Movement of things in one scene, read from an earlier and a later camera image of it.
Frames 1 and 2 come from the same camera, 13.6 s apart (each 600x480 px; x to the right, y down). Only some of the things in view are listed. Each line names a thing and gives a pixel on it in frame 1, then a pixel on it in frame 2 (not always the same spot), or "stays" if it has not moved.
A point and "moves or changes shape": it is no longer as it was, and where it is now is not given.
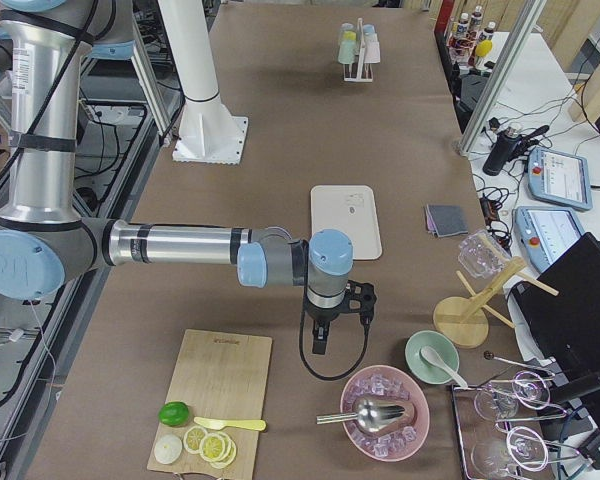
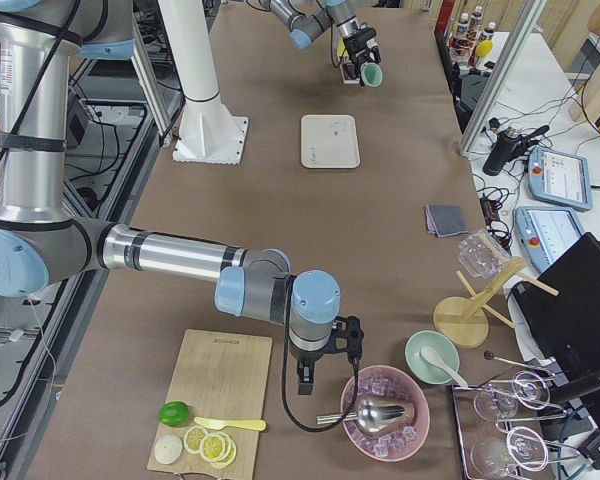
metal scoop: [370, 414] stays
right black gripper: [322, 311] to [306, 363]
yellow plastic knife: [258, 424] stays
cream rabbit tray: [351, 209] to [328, 141]
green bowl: [445, 348] stays
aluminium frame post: [499, 79] stays
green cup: [348, 45] moves or changes shape
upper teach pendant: [559, 177] stays
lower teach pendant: [542, 233] stays
